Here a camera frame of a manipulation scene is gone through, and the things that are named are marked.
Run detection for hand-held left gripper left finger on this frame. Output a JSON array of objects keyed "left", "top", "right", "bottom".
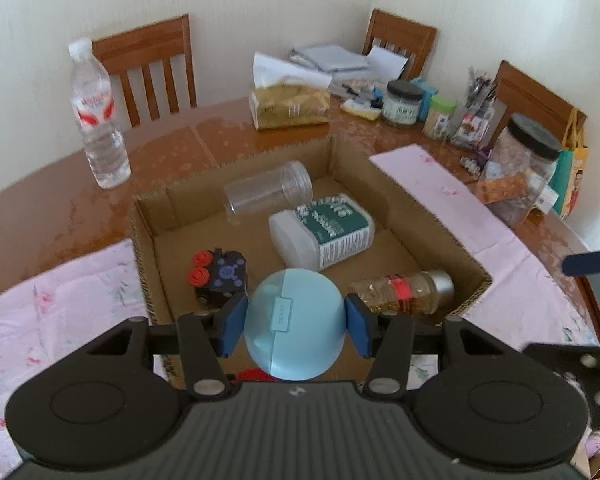
[{"left": 55, "top": 292, "right": 247, "bottom": 402}]

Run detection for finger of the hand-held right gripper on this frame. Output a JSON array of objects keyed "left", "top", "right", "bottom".
[
  {"left": 524, "top": 342, "right": 600, "bottom": 427},
  {"left": 562, "top": 249, "right": 600, "bottom": 277}
]

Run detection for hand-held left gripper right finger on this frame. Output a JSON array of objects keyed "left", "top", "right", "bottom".
[{"left": 344, "top": 294, "right": 527, "bottom": 402}]

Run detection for black cube toy red knobs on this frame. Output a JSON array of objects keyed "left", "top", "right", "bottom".
[{"left": 186, "top": 247, "right": 251, "bottom": 307}]

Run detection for clear bottle silver cap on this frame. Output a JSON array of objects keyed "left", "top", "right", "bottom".
[{"left": 350, "top": 269, "right": 455, "bottom": 317}]

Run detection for light blue oval case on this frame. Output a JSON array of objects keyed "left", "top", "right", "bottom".
[{"left": 243, "top": 268, "right": 348, "bottom": 381}]

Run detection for white bottle green label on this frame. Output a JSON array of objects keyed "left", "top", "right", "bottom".
[{"left": 268, "top": 193, "right": 377, "bottom": 272}]

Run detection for clear plastic jar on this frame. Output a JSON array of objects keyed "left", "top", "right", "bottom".
[{"left": 223, "top": 160, "right": 315, "bottom": 219}]

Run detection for cardboard box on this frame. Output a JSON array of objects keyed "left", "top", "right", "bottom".
[{"left": 128, "top": 135, "right": 494, "bottom": 392}]

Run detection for colourful printed bag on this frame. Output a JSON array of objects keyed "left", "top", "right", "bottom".
[{"left": 547, "top": 107, "right": 590, "bottom": 219}]

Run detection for large clear jar black lid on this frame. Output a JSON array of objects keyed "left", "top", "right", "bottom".
[{"left": 479, "top": 112, "right": 564, "bottom": 229}]

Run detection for wooden chair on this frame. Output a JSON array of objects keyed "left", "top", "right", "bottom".
[
  {"left": 92, "top": 14, "right": 199, "bottom": 129},
  {"left": 494, "top": 59, "right": 589, "bottom": 142},
  {"left": 362, "top": 8, "right": 439, "bottom": 82}
]

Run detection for pink floral tablecloth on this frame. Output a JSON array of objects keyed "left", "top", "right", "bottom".
[{"left": 0, "top": 143, "right": 600, "bottom": 480}]

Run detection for clear pen holder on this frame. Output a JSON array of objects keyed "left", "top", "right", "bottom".
[{"left": 449, "top": 66, "right": 499, "bottom": 151}]

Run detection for green lid plastic jar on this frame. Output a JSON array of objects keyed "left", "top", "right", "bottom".
[{"left": 422, "top": 94, "right": 457, "bottom": 140}]

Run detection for yellow sponge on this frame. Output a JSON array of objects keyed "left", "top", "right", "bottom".
[{"left": 340, "top": 99, "right": 382, "bottom": 121}]

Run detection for black lid glass jar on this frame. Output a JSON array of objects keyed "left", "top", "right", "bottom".
[{"left": 381, "top": 79, "right": 425, "bottom": 129}]

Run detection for yellow tissue box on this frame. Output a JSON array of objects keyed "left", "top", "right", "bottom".
[{"left": 248, "top": 51, "right": 334, "bottom": 131}]

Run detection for clear water bottle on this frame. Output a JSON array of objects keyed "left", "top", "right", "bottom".
[{"left": 68, "top": 37, "right": 132, "bottom": 190}]

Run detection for teal small box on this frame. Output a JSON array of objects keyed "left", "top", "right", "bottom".
[{"left": 410, "top": 77, "right": 439, "bottom": 111}]

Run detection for white paper sheet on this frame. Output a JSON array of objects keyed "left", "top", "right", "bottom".
[{"left": 367, "top": 45, "right": 410, "bottom": 82}]

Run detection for stack of grey papers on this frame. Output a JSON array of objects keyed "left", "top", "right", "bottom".
[{"left": 289, "top": 43, "right": 372, "bottom": 74}]

